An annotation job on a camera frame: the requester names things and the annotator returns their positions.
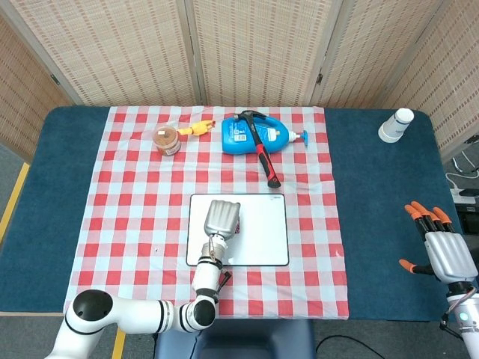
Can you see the silver right robot hand orange fingertips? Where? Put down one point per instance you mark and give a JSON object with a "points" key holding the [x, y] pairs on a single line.
{"points": [[449, 258]]}

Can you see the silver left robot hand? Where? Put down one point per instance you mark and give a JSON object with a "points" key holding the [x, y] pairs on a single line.
{"points": [[221, 218]]}

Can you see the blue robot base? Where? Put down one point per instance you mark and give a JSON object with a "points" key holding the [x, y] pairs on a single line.
{"points": [[254, 342]]}

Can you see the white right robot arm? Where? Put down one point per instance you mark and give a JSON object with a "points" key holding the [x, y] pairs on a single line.
{"points": [[467, 329]]}

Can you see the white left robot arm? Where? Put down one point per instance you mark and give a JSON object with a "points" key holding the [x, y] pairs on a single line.
{"points": [[207, 276]]}

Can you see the red white checkered tablecloth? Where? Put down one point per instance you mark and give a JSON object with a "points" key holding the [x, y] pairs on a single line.
{"points": [[131, 209]]}

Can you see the white power strip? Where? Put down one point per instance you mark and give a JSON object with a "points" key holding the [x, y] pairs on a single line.
{"points": [[464, 195]]}

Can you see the blue detergent pump bottle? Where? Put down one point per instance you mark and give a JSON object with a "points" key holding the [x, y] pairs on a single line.
{"points": [[235, 140]]}

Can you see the clear jar brown contents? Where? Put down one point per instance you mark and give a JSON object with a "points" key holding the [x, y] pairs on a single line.
{"points": [[167, 144]]}

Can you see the yellow rubber chicken toy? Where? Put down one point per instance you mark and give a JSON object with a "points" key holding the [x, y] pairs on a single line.
{"points": [[196, 129]]}

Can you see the dark teal table cover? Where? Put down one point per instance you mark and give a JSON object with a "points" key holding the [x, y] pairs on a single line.
{"points": [[374, 187]]}

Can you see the white plastic cup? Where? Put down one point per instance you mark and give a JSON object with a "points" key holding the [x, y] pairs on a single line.
{"points": [[394, 127]]}

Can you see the woven folding screen panel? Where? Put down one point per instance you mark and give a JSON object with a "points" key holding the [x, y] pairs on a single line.
{"points": [[262, 48], [378, 52], [449, 86], [22, 86], [119, 48]]}

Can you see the white board black frame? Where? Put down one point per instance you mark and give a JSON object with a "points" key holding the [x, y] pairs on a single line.
{"points": [[262, 232]]}

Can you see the chrome metal chair frame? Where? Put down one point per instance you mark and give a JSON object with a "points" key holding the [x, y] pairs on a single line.
{"points": [[462, 164]]}

